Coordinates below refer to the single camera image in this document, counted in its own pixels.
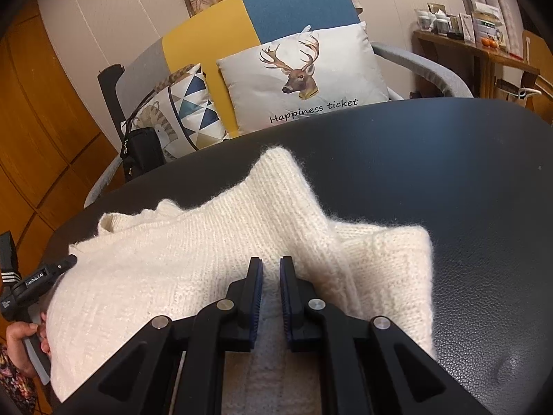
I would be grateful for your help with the triangle print pillow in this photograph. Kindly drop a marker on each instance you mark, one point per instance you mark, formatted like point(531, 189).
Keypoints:
point(198, 108)

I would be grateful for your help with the deer print pillow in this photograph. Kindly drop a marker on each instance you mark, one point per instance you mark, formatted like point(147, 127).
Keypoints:
point(345, 73)

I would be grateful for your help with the black handbag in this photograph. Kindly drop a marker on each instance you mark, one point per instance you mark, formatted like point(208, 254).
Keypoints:
point(142, 151)

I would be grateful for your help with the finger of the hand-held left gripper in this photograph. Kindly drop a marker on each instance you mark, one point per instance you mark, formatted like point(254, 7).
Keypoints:
point(65, 263)

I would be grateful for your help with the person's left forearm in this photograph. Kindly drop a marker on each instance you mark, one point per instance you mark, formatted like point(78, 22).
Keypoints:
point(15, 380)

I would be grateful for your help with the black upright post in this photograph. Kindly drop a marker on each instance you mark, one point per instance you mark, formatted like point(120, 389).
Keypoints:
point(110, 95)

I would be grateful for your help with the wooden side table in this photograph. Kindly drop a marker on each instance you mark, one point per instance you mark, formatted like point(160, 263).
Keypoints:
point(484, 60)

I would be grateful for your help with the stack of boxes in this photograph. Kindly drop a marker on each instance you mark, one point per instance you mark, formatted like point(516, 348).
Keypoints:
point(488, 19)

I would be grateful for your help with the grey yellow blue armchair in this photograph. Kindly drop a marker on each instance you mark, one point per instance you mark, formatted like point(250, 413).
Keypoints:
point(293, 8)

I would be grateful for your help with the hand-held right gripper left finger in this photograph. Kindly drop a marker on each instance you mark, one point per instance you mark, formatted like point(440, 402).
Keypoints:
point(257, 307)

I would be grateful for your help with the wooden wardrobe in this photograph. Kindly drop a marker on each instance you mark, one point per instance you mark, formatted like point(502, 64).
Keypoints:
point(43, 138)

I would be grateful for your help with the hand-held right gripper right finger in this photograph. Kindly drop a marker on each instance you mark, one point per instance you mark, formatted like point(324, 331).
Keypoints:
point(285, 307)

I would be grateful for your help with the cream knitted sweater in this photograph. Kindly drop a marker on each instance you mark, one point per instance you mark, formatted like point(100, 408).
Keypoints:
point(194, 246)

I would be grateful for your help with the picture frame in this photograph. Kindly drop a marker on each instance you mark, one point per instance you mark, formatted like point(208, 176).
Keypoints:
point(436, 8)

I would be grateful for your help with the person's left hand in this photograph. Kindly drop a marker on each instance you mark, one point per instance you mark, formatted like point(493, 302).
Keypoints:
point(21, 346)

